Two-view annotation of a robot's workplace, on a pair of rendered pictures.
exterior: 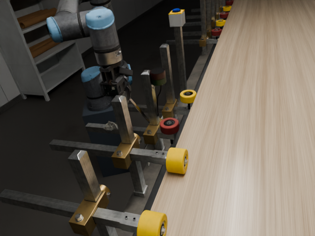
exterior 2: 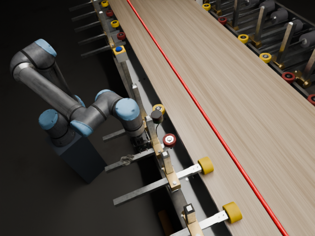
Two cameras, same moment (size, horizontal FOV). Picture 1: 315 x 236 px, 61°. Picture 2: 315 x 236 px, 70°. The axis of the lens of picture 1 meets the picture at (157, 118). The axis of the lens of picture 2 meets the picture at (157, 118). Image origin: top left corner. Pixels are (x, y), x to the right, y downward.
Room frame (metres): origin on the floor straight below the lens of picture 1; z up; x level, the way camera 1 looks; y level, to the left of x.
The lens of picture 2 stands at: (0.34, 0.38, 2.04)
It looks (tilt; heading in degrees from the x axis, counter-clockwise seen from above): 52 degrees down; 327
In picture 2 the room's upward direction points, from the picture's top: 13 degrees counter-clockwise
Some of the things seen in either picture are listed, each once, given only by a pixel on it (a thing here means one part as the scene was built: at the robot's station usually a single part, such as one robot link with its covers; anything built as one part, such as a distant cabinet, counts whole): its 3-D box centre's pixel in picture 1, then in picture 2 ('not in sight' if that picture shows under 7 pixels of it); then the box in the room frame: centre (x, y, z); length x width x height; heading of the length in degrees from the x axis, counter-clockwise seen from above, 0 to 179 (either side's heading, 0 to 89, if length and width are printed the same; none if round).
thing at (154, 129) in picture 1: (154, 130); (157, 146); (0.96, 0.02, 0.84); 0.14 x 0.06 x 0.05; 157
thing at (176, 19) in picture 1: (176, 18); (120, 54); (1.46, -0.19, 1.18); 0.07 x 0.07 x 0.08; 67
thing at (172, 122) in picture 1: (170, 132); (170, 143); (0.92, -0.04, 0.85); 0.08 x 0.08 x 0.11
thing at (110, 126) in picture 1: (112, 124); (127, 158); (1.03, 0.21, 0.87); 0.09 x 0.07 x 0.02; 67
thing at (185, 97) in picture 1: (188, 102); (159, 113); (1.14, -0.17, 0.85); 0.08 x 0.08 x 0.11
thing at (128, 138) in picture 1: (131, 153); (170, 175); (0.76, 0.11, 0.91); 0.04 x 0.04 x 0.48; 67
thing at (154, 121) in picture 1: (154, 121); (154, 141); (0.99, 0.01, 0.88); 0.04 x 0.04 x 0.48; 67
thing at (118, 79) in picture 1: (113, 77); (138, 137); (0.91, 0.14, 1.14); 0.09 x 0.08 x 0.12; 155
